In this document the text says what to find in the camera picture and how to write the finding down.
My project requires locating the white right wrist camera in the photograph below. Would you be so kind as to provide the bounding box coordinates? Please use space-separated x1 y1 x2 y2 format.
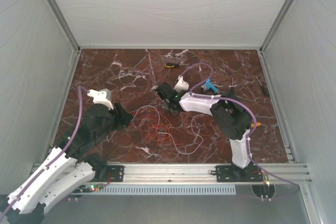
173 76 189 92

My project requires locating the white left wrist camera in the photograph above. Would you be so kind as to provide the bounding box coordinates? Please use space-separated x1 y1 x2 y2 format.
87 89 114 110

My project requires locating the yellow black screwdriver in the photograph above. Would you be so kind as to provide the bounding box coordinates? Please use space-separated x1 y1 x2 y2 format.
165 62 188 68

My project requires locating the aluminium front rail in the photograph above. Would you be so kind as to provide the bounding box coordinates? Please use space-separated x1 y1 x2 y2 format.
28 162 313 184

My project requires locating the white wire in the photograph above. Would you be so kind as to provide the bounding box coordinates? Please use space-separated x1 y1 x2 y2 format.
131 105 204 155

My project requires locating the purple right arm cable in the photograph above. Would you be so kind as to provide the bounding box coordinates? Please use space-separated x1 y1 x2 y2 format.
181 62 300 201

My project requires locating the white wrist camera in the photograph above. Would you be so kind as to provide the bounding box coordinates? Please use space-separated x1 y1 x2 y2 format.
173 76 189 92
87 89 114 110

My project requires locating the orange wire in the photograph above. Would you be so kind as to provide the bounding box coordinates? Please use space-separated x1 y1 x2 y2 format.
141 108 184 146

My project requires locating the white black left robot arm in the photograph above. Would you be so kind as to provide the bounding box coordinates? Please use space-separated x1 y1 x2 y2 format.
1 103 133 223

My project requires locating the black handled small screwdriver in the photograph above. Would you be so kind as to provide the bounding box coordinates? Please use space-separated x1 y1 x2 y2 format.
230 78 235 93

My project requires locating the grey slotted cable duct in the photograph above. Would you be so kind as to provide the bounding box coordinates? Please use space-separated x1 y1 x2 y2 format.
72 184 236 196

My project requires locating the black precision screwdriver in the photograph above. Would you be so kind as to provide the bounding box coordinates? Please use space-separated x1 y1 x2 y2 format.
256 77 270 97

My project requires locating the orange handled screwdriver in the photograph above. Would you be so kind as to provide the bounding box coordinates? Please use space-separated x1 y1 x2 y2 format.
251 122 261 128

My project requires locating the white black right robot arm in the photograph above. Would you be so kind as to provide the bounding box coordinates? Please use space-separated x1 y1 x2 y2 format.
155 82 255 181

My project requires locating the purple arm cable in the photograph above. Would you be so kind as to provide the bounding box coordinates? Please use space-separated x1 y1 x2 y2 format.
0 85 90 217
181 62 300 201

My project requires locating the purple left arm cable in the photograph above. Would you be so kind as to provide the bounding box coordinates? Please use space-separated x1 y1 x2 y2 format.
0 85 90 217

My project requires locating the blue plastic tool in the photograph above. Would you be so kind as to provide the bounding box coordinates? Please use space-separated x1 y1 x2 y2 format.
201 79 219 94

